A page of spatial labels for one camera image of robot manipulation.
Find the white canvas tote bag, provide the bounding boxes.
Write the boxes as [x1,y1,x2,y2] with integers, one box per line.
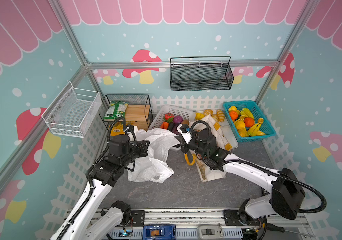
[179,116,233,183]

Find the white plastic grocery bag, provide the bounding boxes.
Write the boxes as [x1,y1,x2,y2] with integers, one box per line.
[128,128,179,184]

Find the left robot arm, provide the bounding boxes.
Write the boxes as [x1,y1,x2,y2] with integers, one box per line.
[51,125,150,240]

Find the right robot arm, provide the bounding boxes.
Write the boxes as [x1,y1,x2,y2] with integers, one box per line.
[176,121,327,226]

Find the yellow snack pack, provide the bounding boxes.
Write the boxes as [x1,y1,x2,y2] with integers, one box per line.
[110,122,127,137]

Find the yellow corn bread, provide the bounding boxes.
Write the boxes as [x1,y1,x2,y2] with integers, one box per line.
[195,113,205,120]

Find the round bread roll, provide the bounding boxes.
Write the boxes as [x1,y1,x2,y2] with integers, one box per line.
[203,109,214,116]

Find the white plastic vegetable basket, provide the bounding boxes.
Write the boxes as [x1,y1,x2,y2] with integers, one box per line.
[148,105,196,130]

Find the white plastic tray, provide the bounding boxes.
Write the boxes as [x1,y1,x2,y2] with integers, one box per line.
[193,110,240,149]

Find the purple onion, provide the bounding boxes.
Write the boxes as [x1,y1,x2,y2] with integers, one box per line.
[173,116,183,124]

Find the purple eggplant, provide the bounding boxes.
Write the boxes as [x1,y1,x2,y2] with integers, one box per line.
[168,123,180,134]

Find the right croissant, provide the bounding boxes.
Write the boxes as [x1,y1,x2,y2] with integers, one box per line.
[216,109,225,122]

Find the red tomato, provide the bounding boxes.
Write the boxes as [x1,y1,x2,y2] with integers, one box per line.
[164,113,175,122]

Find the orange carrot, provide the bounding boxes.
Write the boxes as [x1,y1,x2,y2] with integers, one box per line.
[160,122,169,130]

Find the green snack bag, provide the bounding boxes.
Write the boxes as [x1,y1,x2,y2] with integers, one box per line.
[103,101,129,121]

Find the orange fruit upper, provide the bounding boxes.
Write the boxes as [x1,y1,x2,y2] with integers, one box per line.
[229,111,239,122]

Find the yellow pear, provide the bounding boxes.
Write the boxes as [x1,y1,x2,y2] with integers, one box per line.
[234,120,247,138]

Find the yellow lemon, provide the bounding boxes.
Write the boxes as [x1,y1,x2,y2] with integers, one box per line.
[228,106,237,112]

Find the red orange fruit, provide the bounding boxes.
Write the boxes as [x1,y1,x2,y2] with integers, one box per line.
[244,117,255,128]

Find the yellow banana bunch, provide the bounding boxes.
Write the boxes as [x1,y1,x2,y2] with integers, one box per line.
[247,118,265,137]

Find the teal plastic fruit basket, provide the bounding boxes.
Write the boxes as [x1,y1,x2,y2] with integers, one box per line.
[223,101,276,143]

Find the blue box device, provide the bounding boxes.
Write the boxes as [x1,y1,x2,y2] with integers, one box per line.
[142,225,177,240]

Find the black screwdriver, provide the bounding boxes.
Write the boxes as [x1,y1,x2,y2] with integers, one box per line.
[266,223,315,238]

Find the black wire wooden shelf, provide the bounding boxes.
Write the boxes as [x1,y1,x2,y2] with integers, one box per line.
[102,94,154,131]

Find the black wire wall basket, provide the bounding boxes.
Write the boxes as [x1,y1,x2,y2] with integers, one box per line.
[170,56,235,92]

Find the white wire wall basket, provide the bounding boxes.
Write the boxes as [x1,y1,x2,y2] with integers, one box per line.
[42,82,102,138]

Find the grey switch box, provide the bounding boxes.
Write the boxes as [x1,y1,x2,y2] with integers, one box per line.
[197,225,224,240]

